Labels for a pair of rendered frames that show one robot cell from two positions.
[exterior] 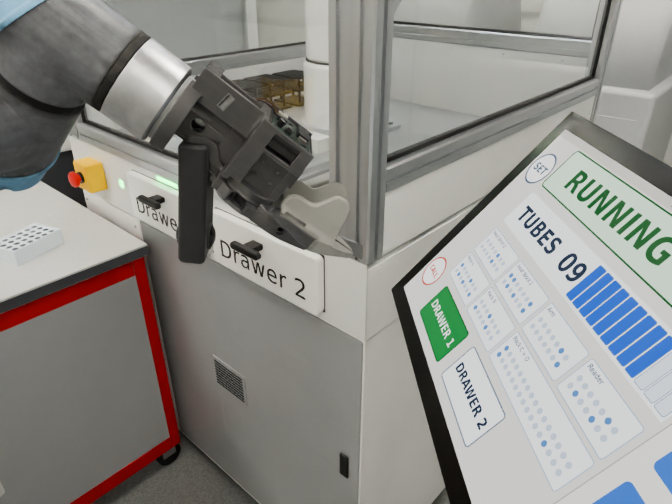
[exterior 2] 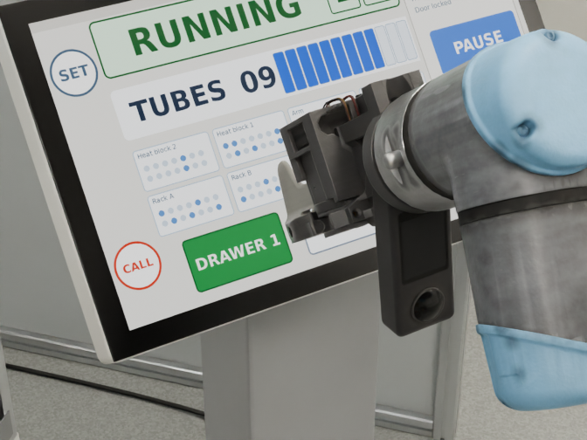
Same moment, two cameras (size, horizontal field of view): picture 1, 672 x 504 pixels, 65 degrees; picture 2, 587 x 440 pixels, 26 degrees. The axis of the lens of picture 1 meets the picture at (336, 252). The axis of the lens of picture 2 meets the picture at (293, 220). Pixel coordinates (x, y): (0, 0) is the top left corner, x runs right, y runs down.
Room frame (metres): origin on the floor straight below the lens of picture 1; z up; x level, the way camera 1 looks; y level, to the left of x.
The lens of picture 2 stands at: (0.82, 0.70, 1.64)
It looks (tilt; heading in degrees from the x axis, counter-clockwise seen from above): 34 degrees down; 244
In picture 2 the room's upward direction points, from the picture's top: straight up
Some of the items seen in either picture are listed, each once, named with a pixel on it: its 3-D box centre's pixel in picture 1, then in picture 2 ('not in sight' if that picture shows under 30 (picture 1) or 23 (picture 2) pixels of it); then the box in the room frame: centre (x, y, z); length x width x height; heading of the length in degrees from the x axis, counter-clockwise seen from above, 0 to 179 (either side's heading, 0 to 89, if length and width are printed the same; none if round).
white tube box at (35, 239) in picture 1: (26, 243); not in sight; (1.08, 0.71, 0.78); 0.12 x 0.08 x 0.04; 156
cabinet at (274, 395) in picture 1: (333, 305); not in sight; (1.38, 0.01, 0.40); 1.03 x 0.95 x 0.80; 48
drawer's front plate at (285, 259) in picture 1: (263, 258); not in sight; (0.85, 0.13, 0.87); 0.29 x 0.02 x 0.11; 48
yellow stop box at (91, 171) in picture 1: (89, 175); not in sight; (1.27, 0.62, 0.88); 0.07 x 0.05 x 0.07; 48
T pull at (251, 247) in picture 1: (250, 248); not in sight; (0.83, 0.15, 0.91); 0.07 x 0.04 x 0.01; 48
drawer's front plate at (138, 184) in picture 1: (167, 210); not in sight; (1.06, 0.37, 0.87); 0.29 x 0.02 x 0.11; 48
